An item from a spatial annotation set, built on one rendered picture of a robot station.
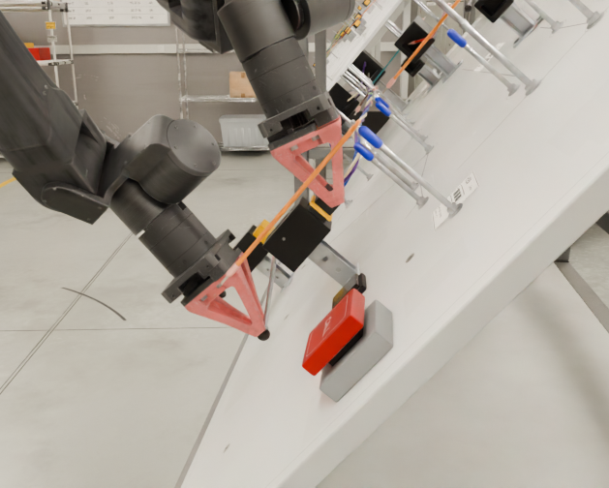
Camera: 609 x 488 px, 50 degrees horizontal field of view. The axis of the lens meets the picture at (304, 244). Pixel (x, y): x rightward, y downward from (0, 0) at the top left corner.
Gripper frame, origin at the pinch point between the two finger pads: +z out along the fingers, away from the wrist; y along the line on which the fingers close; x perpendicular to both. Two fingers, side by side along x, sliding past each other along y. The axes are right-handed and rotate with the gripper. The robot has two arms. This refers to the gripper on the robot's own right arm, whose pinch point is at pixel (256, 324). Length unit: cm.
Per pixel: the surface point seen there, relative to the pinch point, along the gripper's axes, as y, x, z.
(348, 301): -20.8, -13.7, -1.7
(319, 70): 151, -16, -20
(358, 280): -6.1, -12.3, 1.4
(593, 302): 61, -31, 51
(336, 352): -23.5, -11.6, -0.2
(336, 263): -0.9, -10.7, 0.0
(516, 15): 21.9, -42.4, -5.1
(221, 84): 743, 105, -103
